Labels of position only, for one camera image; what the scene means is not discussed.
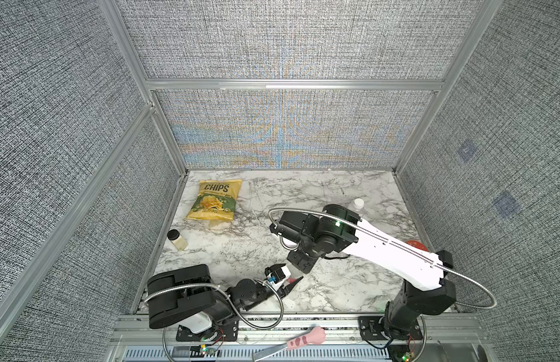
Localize clear bottle purple label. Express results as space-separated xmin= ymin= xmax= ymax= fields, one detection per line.
xmin=349 ymin=198 xmax=364 ymax=214

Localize white bottle cap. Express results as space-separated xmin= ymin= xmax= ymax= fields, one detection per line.
xmin=353 ymin=198 xmax=364 ymax=210

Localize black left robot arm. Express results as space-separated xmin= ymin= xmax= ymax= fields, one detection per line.
xmin=144 ymin=264 xmax=304 ymax=335

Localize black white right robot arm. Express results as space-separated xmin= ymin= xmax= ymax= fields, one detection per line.
xmin=269 ymin=205 xmax=457 ymax=340

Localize pink cat paw stick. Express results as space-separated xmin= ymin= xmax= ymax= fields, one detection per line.
xmin=252 ymin=326 xmax=326 ymax=361

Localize yellow green chips bag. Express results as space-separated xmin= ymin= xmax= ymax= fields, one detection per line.
xmin=186 ymin=179 xmax=242 ymax=221

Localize small jar black lid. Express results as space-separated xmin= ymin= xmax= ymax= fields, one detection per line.
xmin=167 ymin=229 xmax=189 ymax=251

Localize round gold tin red lid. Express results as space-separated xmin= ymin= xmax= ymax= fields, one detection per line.
xmin=407 ymin=240 xmax=429 ymax=252

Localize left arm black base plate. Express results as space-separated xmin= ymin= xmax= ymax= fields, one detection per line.
xmin=176 ymin=321 xmax=239 ymax=344

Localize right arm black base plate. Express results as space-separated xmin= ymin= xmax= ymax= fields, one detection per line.
xmin=357 ymin=315 xmax=423 ymax=342

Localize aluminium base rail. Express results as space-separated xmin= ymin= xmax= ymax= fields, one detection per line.
xmin=103 ymin=313 xmax=499 ymax=361

